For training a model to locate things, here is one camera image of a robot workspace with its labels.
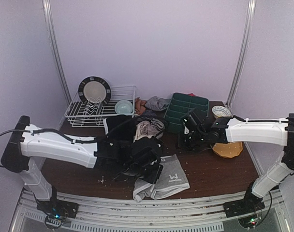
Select grey boxer briefs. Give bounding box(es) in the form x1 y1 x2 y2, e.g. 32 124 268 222
132 154 190 202

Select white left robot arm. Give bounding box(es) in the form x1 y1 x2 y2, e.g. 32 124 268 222
0 116 163 230

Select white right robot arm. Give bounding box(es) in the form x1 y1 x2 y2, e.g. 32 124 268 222
177 109 294 218

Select black crumpled underwear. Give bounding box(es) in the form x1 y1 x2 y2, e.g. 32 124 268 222
148 137 164 157

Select beige striped underwear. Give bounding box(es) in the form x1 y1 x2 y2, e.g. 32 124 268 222
134 118 165 142

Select blue striped underwear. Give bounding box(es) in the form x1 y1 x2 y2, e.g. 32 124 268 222
137 110 157 121

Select brown crumpled underwear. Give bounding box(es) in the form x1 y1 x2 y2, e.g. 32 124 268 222
135 98 146 116

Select grey crumpled underwear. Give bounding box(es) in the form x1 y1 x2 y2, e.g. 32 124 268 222
145 96 171 112

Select patterned white bowl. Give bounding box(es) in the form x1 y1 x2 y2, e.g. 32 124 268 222
212 105 233 119

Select green compartment tray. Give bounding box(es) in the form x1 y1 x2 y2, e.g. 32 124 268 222
164 92 209 134

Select yellow plate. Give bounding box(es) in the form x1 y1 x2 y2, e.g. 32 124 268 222
212 142 243 159

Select light blue bowl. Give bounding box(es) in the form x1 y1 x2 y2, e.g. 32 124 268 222
115 100 133 114

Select black rimmed plate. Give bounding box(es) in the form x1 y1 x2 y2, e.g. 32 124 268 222
78 76 112 106

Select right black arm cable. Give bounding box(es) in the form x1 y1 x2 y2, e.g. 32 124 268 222
233 115 293 124

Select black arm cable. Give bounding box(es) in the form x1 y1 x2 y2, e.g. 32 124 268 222
233 115 293 124
0 116 169 167

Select white wire dish rack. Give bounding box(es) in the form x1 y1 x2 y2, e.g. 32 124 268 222
65 86 136 128

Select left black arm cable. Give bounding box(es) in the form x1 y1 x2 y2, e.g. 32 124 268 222
0 116 169 167

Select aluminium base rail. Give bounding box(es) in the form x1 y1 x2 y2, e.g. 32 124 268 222
8 190 294 232

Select right aluminium frame post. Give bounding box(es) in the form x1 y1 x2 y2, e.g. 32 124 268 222
226 0 256 109

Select aluminium frame post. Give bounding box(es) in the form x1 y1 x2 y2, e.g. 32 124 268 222
42 0 72 104
226 0 256 109

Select left aluminium frame post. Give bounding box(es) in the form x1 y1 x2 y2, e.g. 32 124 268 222
42 0 72 104

